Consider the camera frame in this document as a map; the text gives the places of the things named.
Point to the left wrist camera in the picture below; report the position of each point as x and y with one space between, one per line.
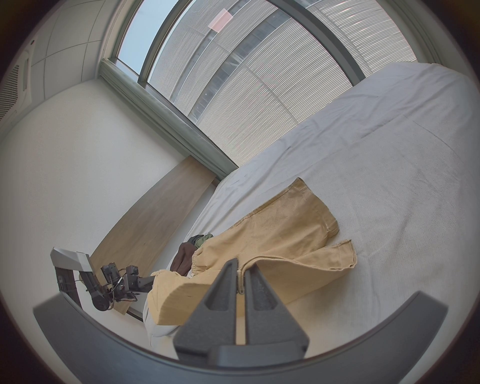
132 270

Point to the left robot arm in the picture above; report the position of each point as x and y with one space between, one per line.
71 258

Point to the white ceiling air vent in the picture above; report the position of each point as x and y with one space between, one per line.
15 86

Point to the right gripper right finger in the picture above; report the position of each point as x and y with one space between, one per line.
270 318

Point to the green garment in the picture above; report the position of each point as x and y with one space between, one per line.
206 240

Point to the dark grey garment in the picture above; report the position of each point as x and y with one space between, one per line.
193 238

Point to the bed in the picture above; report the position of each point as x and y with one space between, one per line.
393 187

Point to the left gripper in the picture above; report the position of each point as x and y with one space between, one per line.
142 284

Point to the grey-green curtain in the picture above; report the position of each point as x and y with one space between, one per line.
168 120

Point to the tan shorts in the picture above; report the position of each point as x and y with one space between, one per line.
285 232

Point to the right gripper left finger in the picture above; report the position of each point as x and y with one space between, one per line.
213 318

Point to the brown garment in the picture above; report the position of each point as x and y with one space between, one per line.
183 258

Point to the window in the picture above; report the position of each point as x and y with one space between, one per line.
262 75

